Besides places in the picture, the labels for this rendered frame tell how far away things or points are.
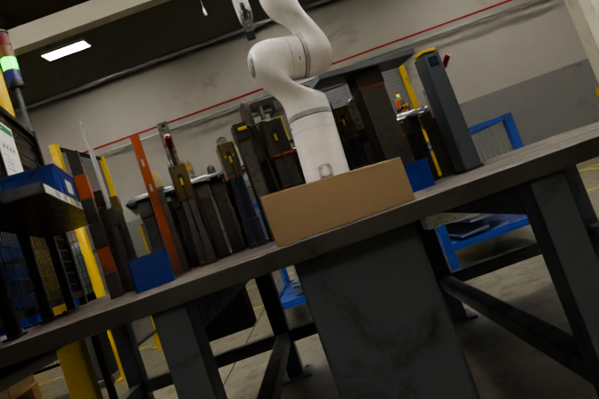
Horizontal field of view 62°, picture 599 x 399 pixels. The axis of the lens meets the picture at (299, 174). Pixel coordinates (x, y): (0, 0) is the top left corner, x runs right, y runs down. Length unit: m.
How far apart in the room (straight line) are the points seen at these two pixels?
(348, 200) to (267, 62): 0.43
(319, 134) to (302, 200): 0.24
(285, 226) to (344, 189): 0.15
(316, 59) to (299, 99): 0.13
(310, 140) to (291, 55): 0.23
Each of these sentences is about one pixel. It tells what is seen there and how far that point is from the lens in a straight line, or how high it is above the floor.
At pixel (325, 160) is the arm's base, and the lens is 1.27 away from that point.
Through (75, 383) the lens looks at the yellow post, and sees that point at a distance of 2.43.
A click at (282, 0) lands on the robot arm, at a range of 1.40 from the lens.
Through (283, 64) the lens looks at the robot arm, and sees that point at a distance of 1.33.
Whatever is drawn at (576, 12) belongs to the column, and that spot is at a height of 2.29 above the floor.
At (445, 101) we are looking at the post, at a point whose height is 0.96.
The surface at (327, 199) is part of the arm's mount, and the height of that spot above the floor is 0.76.
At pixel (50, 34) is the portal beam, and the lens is 5.77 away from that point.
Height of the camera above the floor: 0.75
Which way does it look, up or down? 5 degrees up
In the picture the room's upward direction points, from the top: 20 degrees counter-clockwise
